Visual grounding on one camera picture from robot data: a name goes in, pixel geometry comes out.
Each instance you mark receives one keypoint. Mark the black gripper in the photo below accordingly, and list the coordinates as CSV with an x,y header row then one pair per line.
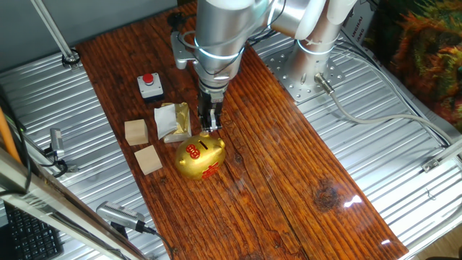
x,y
209,107

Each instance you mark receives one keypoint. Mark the aluminium frame beam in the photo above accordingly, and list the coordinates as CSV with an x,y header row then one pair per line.
x,y
54,202

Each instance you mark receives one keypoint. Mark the grey box red button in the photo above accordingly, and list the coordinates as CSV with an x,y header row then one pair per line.
x,y
149,88

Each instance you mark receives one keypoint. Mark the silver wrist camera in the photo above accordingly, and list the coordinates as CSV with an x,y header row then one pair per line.
x,y
180,50

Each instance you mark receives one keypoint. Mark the small grey camera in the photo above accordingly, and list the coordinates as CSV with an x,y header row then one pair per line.
x,y
57,142

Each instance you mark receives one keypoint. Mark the light wooden block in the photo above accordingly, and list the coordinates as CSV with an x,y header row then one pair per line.
x,y
148,160
136,132

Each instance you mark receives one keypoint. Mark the white tissue sheet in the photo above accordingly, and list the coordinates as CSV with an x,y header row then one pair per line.
x,y
165,121

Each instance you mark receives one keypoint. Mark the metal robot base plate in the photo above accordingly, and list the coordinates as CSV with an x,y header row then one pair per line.
x,y
288,86

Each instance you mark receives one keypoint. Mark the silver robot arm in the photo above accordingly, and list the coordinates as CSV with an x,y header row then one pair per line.
x,y
220,29

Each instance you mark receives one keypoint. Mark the orange tube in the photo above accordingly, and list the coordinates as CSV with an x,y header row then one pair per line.
x,y
9,137

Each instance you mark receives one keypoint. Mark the silver ribbed camera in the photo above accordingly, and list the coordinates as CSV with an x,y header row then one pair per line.
x,y
119,213

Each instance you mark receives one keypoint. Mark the gold piggy bank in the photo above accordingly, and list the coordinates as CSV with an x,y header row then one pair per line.
x,y
198,162

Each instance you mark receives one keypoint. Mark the gold tissue pack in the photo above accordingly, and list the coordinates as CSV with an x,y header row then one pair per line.
x,y
183,119

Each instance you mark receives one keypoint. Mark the aluminium pole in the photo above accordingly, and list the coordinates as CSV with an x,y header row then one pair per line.
x,y
54,32

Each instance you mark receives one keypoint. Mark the colourful fuzzy fabric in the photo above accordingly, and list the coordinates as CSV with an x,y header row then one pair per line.
x,y
426,54

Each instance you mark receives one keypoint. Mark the white printed box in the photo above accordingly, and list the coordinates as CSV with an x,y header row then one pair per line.
x,y
361,29

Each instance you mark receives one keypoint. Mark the black keyboard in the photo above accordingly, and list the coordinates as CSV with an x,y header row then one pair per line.
x,y
32,238

